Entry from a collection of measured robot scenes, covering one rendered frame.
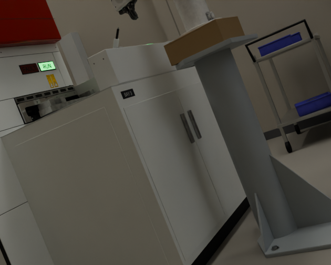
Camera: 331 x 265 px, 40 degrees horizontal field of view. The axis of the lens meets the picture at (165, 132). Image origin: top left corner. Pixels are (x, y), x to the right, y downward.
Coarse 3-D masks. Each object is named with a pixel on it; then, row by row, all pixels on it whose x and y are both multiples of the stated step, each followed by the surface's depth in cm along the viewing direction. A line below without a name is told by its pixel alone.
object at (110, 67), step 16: (112, 48) 175; (128, 48) 185; (144, 48) 197; (160, 48) 210; (96, 64) 174; (112, 64) 172; (128, 64) 181; (144, 64) 192; (160, 64) 205; (96, 80) 176; (112, 80) 172; (128, 80) 178
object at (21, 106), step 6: (54, 96) 232; (60, 96) 236; (66, 96) 240; (78, 96) 248; (30, 102) 217; (36, 102) 220; (42, 102) 223; (18, 108) 210; (24, 108) 212; (24, 114) 211; (24, 120) 211; (30, 120) 213
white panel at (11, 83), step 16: (0, 48) 213; (16, 48) 221; (32, 48) 231; (48, 48) 241; (0, 64) 210; (16, 64) 218; (64, 64) 248; (0, 80) 206; (16, 80) 215; (32, 80) 224; (64, 80) 244; (0, 96) 204; (16, 96) 212; (48, 96) 231; (0, 112) 201; (16, 112) 209; (0, 128) 198; (16, 128) 206
